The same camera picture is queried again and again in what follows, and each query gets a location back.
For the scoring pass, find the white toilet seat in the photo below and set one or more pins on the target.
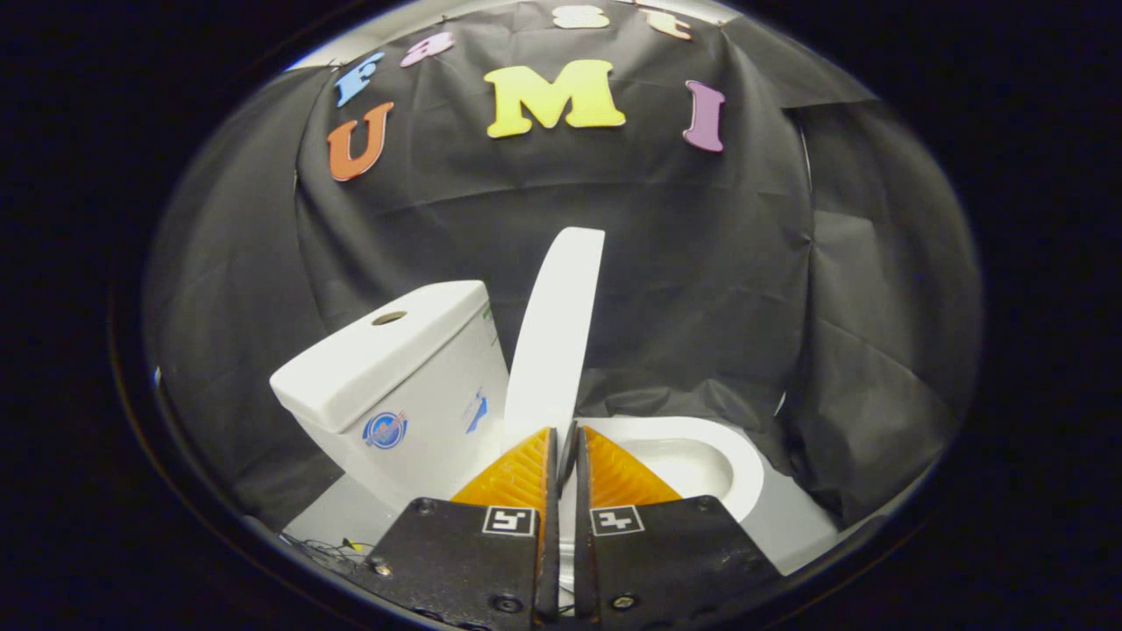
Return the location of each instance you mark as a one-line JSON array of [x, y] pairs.
[[745, 456]]

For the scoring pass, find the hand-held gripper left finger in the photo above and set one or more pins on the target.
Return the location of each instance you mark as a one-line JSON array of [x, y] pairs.
[[456, 561]]

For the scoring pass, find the white toilet lid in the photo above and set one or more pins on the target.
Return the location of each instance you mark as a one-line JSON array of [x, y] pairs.
[[557, 333]]

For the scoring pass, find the black backdrop cloth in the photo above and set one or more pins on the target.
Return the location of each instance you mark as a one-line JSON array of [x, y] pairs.
[[701, 263]]

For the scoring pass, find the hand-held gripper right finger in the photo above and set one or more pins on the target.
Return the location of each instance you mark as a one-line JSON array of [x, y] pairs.
[[675, 561]]

